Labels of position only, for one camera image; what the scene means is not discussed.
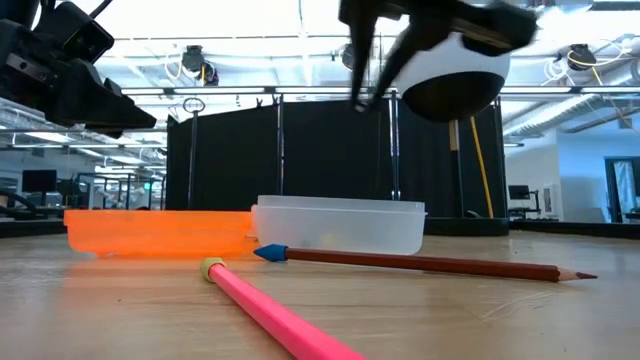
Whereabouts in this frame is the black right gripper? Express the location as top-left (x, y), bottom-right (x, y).
top-left (339, 0), bottom-right (539, 111)

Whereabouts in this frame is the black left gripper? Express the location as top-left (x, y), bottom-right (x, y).
top-left (0, 19), bottom-right (158, 139)

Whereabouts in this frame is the orange perforated box lid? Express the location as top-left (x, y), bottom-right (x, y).
top-left (63, 208), bottom-right (259, 260)

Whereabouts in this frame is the clear plastic supply box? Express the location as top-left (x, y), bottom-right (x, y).
top-left (250, 194), bottom-right (429, 257)

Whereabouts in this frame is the brown pencil with blue cap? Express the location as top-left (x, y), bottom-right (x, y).
top-left (253, 243), bottom-right (599, 284)

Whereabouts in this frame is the pink pencil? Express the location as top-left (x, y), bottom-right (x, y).
top-left (199, 256), bottom-right (369, 360)

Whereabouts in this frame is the black hanging device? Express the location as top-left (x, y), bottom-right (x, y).
top-left (567, 43), bottom-right (598, 72)
top-left (180, 44), bottom-right (220, 87)

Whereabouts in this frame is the black partition screen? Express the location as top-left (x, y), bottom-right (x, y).
top-left (165, 94), bottom-right (509, 220)

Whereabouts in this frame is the dark framed doorway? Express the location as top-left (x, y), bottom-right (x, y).
top-left (604, 157), bottom-right (640, 224)

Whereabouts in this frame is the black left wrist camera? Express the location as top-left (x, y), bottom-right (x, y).
top-left (34, 0), bottom-right (116, 65)

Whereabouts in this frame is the metal pole with ring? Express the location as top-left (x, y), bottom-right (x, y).
top-left (182, 96), bottom-right (207, 211)

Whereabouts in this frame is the overhead metal rail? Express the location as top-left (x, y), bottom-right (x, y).
top-left (119, 84), bottom-right (640, 97)

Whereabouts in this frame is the yellow cable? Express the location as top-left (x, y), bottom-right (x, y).
top-left (468, 115), bottom-right (496, 220)

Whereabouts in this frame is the black aluminium table frame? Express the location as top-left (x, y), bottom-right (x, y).
top-left (0, 217), bottom-right (640, 240)

